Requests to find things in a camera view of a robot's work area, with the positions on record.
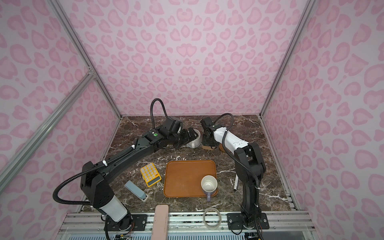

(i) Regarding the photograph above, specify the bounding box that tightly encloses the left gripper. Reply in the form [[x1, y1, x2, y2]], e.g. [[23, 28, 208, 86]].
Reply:
[[169, 126, 200, 149]]

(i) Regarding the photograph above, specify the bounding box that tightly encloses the white mug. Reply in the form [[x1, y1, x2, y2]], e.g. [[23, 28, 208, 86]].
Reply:
[[187, 129, 202, 149]]

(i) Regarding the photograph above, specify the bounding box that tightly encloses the lavender mug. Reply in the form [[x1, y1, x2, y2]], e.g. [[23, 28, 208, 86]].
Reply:
[[201, 175, 218, 202]]

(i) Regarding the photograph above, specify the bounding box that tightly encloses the cork flower-shaped coaster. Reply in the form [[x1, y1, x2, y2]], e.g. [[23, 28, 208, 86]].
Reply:
[[201, 145, 213, 151]]

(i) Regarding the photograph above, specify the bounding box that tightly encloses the brown round wooden coaster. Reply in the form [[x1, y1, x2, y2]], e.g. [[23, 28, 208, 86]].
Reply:
[[219, 144, 226, 153]]

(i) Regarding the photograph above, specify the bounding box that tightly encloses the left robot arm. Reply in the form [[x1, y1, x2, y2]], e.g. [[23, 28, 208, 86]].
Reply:
[[81, 128, 198, 230]]

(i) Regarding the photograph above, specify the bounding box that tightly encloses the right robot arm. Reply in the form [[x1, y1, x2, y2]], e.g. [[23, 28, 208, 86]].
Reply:
[[201, 117, 267, 231]]

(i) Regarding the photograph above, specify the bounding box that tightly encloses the orange brown tray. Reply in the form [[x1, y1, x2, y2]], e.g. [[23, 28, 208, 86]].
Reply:
[[164, 160, 217, 198]]

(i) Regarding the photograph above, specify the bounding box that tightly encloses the black white marker pen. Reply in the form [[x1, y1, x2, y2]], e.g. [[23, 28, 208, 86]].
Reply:
[[233, 175, 239, 192]]

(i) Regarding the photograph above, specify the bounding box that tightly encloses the yellow calculator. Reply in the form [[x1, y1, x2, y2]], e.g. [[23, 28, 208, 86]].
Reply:
[[140, 163, 162, 187]]

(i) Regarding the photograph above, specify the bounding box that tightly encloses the grey blue stapler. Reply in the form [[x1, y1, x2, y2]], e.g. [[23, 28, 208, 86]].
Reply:
[[125, 181, 148, 202]]

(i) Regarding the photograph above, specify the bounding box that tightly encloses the clear tape roll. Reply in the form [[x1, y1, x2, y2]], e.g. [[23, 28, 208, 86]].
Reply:
[[203, 208, 222, 230]]

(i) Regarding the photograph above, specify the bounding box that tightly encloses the pink rectangular bar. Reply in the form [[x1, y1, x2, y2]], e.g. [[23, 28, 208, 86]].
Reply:
[[151, 205, 169, 240]]

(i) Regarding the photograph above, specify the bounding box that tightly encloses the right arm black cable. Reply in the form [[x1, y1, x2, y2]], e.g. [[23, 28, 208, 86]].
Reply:
[[211, 113, 265, 240]]

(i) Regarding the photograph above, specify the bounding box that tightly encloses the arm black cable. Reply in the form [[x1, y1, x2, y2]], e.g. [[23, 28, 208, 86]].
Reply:
[[52, 98, 169, 206], [211, 113, 265, 240]]

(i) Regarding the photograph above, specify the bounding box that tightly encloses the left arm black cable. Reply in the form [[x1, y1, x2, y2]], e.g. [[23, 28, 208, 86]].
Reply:
[[52, 98, 169, 206]]

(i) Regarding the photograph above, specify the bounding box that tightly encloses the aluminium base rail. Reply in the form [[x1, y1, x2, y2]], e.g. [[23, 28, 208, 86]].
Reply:
[[56, 211, 319, 240]]

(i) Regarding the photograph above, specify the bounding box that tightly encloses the left aluminium frame strut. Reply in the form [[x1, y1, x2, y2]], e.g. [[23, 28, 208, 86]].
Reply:
[[1, 70, 94, 193]]

